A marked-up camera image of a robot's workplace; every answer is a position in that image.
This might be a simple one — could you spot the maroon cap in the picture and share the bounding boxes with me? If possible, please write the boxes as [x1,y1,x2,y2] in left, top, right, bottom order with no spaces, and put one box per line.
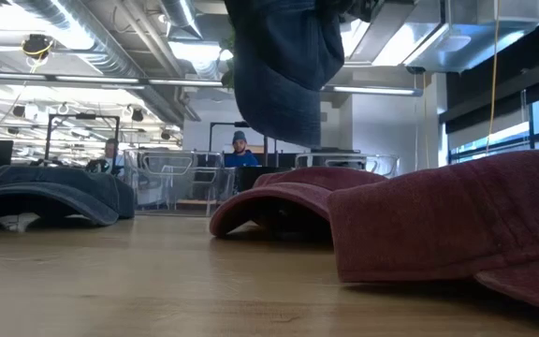
[209,167,388,239]
[328,149,539,320]

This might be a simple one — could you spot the blue denim cap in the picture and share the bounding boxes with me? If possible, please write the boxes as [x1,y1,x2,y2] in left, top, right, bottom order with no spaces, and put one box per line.
[0,164,136,227]
[224,0,345,149]

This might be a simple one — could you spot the person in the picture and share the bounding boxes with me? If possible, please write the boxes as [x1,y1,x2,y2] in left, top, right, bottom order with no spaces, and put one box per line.
[225,130,260,169]
[102,138,125,177]

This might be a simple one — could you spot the long ceiling light strip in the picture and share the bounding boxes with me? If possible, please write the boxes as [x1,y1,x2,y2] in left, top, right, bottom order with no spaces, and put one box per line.
[323,84,423,97]
[0,72,224,90]

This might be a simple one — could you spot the silver round air duct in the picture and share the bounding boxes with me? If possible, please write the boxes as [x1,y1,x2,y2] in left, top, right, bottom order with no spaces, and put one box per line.
[11,0,187,126]

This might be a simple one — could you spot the silver rectangular air duct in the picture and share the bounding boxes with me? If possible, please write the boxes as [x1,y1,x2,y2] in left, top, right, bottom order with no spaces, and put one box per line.
[404,0,539,74]

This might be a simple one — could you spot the yellow hanging cable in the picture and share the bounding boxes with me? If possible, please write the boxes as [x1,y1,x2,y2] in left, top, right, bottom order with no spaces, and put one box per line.
[486,0,502,154]

